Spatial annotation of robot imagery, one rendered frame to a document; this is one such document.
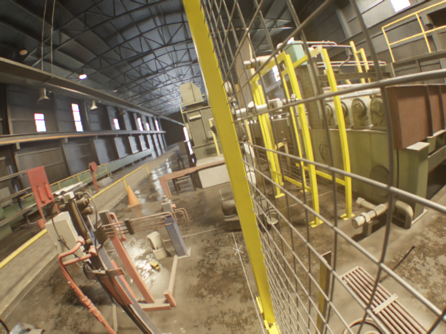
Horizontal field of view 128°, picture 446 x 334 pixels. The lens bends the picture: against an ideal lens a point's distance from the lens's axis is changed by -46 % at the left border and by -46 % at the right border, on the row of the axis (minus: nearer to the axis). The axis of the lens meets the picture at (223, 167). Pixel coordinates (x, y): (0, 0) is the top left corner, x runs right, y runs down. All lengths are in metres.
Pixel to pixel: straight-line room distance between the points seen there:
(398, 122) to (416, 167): 0.45
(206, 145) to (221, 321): 4.36
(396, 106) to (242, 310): 2.08
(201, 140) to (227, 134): 4.68
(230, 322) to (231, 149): 1.26
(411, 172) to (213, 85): 1.97
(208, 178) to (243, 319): 3.56
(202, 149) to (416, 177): 4.58
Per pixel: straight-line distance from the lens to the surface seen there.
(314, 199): 2.16
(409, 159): 2.15
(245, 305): 1.61
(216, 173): 4.54
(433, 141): 4.29
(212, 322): 1.58
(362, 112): 2.50
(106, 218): 1.45
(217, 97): 0.54
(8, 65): 4.27
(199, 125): 5.20
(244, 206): 0.58
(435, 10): 10.79
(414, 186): 2.20
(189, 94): 5.36
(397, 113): 2.00
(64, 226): 1.68
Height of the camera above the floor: 1.26
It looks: 11 degrees down
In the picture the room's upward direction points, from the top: 15 degrees counter-clockwise
